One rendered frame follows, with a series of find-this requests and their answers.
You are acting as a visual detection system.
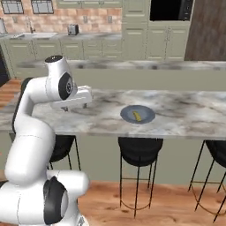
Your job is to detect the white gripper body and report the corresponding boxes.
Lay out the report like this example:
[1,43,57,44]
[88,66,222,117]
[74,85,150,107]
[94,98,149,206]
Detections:
[49,91,94,111]

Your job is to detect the blue-grey round plate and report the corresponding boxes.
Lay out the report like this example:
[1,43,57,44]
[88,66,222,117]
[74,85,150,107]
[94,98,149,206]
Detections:
[119,104,156,124]

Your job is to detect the black bar stool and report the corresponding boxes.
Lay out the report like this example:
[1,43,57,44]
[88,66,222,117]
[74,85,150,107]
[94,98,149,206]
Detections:
[117,137,164,219]
[48,135,82,172]
[187,139,226,223]

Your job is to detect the yellow food piece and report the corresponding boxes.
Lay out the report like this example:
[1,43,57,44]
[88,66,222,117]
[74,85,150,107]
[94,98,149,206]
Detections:
[132,110,142,122]

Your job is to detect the sage green base cupboards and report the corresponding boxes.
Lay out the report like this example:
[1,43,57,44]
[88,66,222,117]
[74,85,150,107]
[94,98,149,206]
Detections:
[4,37,124,62]

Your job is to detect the silver toaster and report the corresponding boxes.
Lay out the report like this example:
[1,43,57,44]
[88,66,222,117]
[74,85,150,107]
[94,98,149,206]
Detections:
[67,24,79,36]

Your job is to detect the black floor appliance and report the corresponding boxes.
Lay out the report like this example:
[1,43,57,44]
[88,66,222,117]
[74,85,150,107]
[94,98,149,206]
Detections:
[0,49,11,87]

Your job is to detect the pale kitchen sink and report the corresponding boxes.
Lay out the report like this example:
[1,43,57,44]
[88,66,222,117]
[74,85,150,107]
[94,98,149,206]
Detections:
[10,32,58,40]

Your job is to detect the sage green tall cupboard unit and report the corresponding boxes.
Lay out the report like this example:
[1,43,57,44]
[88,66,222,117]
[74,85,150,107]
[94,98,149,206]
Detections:
[121,0,192,62]

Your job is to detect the silver tap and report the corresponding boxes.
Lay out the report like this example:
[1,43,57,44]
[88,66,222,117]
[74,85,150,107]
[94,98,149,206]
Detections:
[25,15,36,34]

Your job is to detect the dark framed window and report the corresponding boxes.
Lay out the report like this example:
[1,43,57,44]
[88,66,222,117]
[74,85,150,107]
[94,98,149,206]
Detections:
[1,0,25,15]
[30,0,55,15]

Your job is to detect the pale grey countertop appliance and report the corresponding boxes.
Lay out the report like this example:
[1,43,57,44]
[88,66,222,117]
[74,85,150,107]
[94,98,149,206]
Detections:
[0,18,8,35]

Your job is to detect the black built-in microwave oven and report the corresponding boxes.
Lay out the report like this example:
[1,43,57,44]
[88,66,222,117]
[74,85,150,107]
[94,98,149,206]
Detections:
[149,0,195,22]

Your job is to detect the dark wooden tall panel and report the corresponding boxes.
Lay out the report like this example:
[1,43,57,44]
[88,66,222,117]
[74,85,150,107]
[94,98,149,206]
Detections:
[184,0,226,62]

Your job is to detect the sage green wall cupboards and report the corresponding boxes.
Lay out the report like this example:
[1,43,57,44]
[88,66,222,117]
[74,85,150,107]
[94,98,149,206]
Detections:
[56,0,124,9]

